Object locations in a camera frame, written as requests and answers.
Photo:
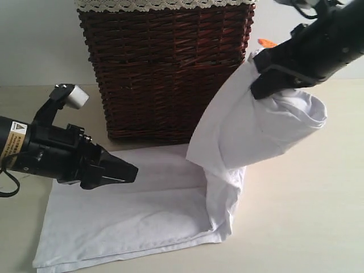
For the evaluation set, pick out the floral patterned beige cloth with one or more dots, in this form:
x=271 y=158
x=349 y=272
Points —
x=154 y=5

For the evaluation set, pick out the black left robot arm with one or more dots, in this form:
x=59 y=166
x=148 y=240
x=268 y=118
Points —
x=14 y=146

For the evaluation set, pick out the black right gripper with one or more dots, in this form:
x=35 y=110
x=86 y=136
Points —
x=312 y=55

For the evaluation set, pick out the dark red wicker basket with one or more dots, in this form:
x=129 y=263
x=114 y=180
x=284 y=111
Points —
x=157 y=71

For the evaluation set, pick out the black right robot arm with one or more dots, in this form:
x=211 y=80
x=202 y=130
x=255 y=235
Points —
x=328 y=9

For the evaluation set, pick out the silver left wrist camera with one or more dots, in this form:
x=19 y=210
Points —
x=69 y=95

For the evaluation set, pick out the white t-shirt with red print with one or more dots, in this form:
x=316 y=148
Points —
x=184 y=195

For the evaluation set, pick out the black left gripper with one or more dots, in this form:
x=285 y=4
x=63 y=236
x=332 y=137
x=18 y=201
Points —
x=68 y=155

